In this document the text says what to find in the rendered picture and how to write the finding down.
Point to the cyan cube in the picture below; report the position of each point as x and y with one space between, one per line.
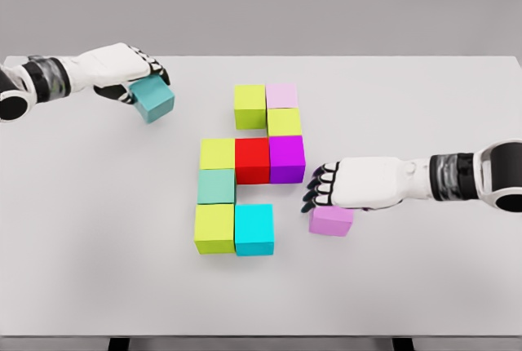
253 229

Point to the orchid pink cube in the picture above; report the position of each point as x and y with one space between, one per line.
331 220

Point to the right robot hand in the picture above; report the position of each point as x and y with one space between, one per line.
363 183

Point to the yellow-green cube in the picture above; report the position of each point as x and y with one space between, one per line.
217 154
249 106
214 228
284 121

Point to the red cube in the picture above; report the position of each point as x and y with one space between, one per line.
253 160

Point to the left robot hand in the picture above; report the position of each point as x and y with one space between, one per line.
118 65

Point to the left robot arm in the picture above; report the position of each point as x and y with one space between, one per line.
38 79

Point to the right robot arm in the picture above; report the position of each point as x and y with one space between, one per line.
461 177

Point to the mint green cube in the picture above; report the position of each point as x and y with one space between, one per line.
216 186

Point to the teal cube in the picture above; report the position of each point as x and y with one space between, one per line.
154 99

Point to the purple cube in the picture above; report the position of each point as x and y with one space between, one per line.
287 158

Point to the pale pink cube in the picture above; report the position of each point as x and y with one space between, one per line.
282 96

